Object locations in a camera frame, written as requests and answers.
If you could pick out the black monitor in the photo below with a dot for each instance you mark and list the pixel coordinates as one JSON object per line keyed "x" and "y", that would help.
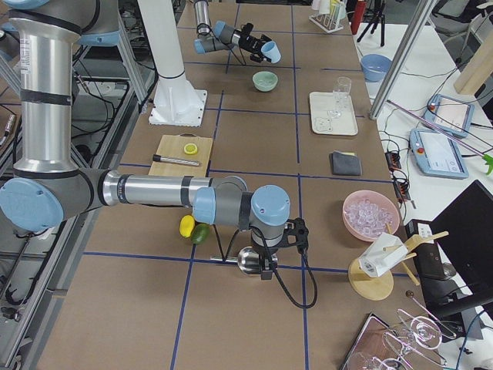
{"x": 468, "y": 247}

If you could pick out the red bottle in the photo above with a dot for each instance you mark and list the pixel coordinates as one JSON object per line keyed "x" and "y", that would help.
{"x": 358, "y": 15}

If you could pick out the white bear tray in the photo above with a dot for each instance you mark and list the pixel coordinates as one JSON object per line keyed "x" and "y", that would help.
{"x": 321, "y": 123}

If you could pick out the black tripod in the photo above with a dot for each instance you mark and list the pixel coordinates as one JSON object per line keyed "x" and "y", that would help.
{"x": 378, "y": 19}

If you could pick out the yellow lemon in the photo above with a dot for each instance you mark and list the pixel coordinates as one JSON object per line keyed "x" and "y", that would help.
{"x": 186, "y": 225}

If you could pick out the aluminium frame post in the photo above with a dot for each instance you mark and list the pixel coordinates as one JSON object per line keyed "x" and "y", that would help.
{"x": 404, "y": 49}

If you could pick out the pink bowl with ice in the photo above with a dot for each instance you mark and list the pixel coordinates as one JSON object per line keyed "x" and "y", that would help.
{"x": 367, "y": 214}

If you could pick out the green bowl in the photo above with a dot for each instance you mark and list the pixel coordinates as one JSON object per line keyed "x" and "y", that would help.
{"x": 265, "y": 81}

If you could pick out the lemon half slice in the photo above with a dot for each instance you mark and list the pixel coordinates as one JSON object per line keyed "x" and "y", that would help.
{"x": 190, "y": 149}

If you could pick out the near teach pendant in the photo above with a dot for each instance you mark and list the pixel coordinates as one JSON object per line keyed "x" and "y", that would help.
{"x": 436, "y": 155}

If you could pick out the steel knife handle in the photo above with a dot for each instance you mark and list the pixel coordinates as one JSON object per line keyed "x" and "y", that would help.
{"x": 174, "y": 160}

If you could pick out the green lime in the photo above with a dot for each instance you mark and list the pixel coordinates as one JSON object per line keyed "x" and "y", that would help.
{"x": 200, "y": 233}

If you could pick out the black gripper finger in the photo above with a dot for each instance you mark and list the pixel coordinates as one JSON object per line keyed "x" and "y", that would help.
{"x": 264, "y": 39}

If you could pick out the far teach pendant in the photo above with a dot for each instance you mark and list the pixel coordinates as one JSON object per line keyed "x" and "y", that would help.
{"x": 451, "y": 114}

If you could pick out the white cup rack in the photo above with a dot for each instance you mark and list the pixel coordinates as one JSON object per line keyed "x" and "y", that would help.
{"x": 328, "y": 14}

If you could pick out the light blue cup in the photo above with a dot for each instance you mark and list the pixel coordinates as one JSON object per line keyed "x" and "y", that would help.
{"x": 270, "y": 52}

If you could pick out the steel ice scoop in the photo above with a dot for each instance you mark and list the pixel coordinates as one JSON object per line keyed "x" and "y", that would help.
{"x": 252, "y": 262}

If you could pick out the wooden cup stand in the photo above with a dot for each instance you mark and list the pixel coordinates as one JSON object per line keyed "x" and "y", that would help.
{"x": 379, "y": 288}

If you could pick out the grey folded cloth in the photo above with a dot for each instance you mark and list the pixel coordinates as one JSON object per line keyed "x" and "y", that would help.
{"x": 345, "y": 164}

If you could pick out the white paper carton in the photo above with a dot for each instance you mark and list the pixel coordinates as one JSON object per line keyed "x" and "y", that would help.
{"x": 382, "y": 255}

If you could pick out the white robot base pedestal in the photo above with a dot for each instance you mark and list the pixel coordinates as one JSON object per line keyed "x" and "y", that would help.
{"x": 176, "y": 102}

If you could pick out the teach pendant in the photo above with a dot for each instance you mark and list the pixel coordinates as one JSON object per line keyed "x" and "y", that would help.
{"x": 451, "y": 114}
{"x": 436, "y": 155}

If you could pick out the blue bowl on side table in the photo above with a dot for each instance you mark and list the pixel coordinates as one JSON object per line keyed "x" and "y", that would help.
{"x": 375, "y": 67}

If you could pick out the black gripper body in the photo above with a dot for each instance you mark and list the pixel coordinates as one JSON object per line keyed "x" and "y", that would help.
{"x": 263, "y": 251}
{"x": 251, "y": 43}

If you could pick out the clear wine glass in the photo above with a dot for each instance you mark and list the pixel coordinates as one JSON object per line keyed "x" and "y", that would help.
{"x": 341, "y": 94}

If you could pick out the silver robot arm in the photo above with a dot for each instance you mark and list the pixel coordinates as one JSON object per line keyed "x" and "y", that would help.
{"x": 48, "y": 187}
{"x": 221, "y": 36}

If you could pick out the wooden cutting board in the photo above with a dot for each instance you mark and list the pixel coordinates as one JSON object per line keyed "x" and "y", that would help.
{"x": 181, "y": 155}

